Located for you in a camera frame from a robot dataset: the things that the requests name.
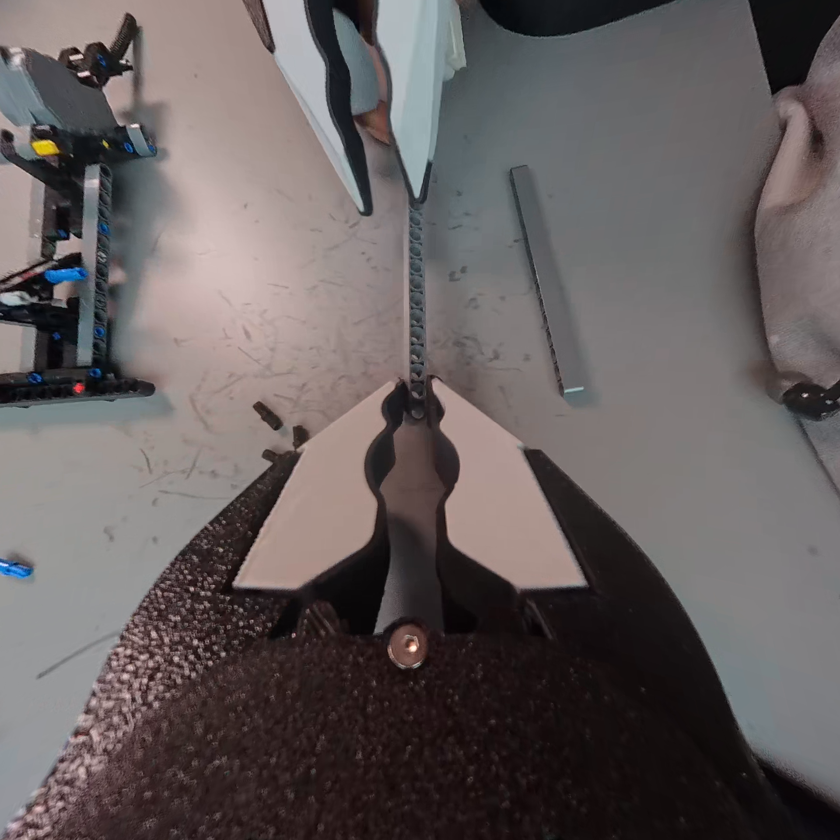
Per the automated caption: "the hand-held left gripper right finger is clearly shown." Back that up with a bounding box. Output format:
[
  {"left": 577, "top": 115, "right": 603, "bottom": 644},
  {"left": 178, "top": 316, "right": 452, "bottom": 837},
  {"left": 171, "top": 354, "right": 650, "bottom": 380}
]
[{"left": 427, "top": 376, "right": 589, "bottom": 632}]

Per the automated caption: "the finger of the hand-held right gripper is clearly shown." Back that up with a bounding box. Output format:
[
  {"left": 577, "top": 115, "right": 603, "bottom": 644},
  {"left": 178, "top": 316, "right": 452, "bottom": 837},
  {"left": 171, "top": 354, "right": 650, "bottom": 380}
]
[
  {"left": 376, "top": 0, "right": 460, "bottom": 204},
  {"left": 261, "top": 0, "right": 375, "bottom": 216}
]

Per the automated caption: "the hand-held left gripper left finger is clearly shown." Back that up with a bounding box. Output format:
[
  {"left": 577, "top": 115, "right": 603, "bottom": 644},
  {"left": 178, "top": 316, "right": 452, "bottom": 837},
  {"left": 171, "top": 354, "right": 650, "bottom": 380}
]
[{"left": 233, "top": 378, "right": 409, "bottom": 635}]

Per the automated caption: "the long black toy beam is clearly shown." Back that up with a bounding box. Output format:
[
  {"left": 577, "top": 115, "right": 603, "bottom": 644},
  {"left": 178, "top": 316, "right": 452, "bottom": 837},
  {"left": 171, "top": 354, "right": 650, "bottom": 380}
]
[
  {"left": 509, "top": 164, "right": 587, "bottom": 400},
  {"left": 0, "top": 373, "right": 157, "bottom": 408},
  {"left": 406, "top": 197, "right": 432, "bottom": 421}
]

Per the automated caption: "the partly built toy chassis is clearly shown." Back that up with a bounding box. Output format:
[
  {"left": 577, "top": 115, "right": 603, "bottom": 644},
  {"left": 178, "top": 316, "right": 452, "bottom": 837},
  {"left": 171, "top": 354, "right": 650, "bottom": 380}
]
[{"left": 0, "top": 13, "right": 158, "bottom": 409}]

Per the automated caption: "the grey desk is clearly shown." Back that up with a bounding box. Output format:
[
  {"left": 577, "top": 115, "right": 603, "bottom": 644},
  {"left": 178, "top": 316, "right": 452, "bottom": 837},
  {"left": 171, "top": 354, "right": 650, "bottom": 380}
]
[{"left": 0, "top": 0, "right": 840, "bottom": 828}]

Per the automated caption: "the person's right hand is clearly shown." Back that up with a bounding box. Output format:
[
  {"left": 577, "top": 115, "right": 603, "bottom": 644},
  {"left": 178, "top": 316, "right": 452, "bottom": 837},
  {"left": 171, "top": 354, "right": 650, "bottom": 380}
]
[{"left": 354, "top": 0, "right": 395, "bottom": 147}]

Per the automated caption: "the person's beige clothing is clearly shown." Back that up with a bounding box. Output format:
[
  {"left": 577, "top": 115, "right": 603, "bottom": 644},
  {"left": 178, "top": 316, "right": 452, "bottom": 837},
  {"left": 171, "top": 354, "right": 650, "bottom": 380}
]
[{"left": 752, "top": 39, "right": 840, "bottom": 490}]

